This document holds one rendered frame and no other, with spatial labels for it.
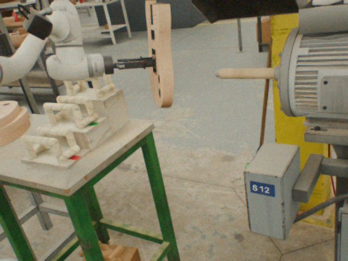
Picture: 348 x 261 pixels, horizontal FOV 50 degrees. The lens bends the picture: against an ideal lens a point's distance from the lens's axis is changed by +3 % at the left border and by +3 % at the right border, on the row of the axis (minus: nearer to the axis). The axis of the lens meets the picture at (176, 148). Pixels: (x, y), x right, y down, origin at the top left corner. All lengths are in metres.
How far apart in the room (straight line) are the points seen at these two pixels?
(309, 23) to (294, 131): 1.28
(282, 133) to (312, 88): 1.25
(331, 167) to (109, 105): 1.01
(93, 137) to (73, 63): 0.34
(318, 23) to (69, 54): 0.90
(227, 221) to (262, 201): 1.58
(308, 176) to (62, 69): 0.97
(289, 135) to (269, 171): 1.36
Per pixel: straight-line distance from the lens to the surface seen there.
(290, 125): 2.24
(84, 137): 1.62
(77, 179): 1.45
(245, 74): 1.19
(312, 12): 1.03
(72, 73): 1.50
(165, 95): 1.42
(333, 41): 1.06
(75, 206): 1.47
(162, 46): 1.42
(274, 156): 0.98
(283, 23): 2.06
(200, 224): 2.53
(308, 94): 1.05
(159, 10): 1.39
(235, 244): 2.36
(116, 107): 1.75
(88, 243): 1.57
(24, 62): 1.25
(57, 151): 1.56
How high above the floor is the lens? 1.62
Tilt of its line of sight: 27 degrees down
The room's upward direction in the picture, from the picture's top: 11 degrees counter-clockwise
